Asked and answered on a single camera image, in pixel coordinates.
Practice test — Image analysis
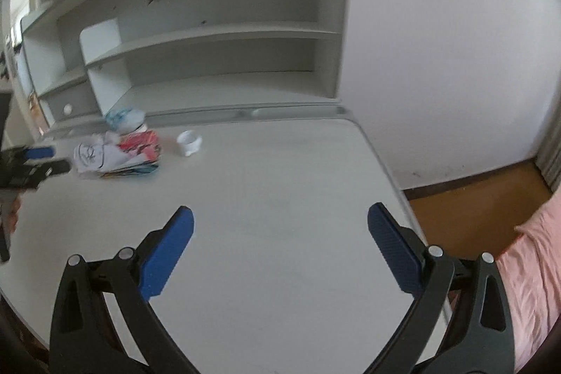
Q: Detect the small white paper cup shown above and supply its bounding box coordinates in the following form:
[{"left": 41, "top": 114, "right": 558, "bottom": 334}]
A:
[{"left": 176, "top": 130, "right": 203, "bottom": 157}]

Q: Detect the blue white tissue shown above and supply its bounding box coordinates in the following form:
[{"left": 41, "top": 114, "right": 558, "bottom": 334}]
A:
[{"left": 104, "top": 108, "right": 146, "bottom": 135}]

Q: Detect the pile of trash wrappers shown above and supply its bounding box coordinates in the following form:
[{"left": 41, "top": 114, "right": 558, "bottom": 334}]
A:
[{"left": 72, "top": 130, "right": 162, "bottom": 178}]

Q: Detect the person's left hand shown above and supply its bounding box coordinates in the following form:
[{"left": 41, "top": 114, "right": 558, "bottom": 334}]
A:
[{"left": 7, "top": 197, "right": 22, "bottom": 233}]

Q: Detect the white desk drawer knob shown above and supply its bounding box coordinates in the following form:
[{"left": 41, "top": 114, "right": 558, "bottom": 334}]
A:
[{"left": 63, "top": 103, "right": 73, "bottom": 115}]

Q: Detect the pink bed blanket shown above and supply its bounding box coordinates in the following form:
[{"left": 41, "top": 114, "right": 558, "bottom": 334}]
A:
[{"left": 496, "top": 193, "right": 560, "bottom": 372}]

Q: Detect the grey desk shelf unit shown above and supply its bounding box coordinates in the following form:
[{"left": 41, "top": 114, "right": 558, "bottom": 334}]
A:
[{"left": 21, "top": 0, "right": 347, "bottom": 131}]

